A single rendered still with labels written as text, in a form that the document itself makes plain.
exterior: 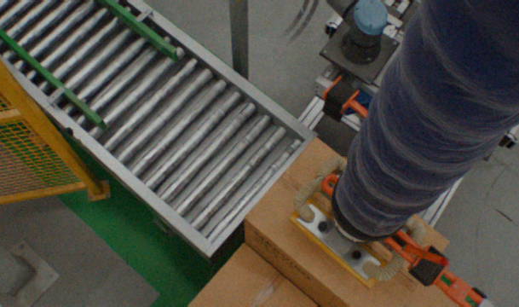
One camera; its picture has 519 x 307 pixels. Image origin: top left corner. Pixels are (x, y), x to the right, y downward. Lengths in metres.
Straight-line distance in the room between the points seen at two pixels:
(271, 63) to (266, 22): 0.28
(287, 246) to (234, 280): 0.45
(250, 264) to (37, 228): 1.27
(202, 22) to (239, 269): 1.66
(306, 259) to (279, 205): 0.21
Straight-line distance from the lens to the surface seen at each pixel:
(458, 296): 1.73
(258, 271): 2.29
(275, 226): 1.92
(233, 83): 2.52
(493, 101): 0.78
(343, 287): 1.90
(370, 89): 2.16
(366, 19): 1.92
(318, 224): 1.78
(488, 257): 3.11
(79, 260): 2.98
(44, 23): 2.92
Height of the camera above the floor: 2.81
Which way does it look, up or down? 69 degrees down
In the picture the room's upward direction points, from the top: 2 degrees clockwise
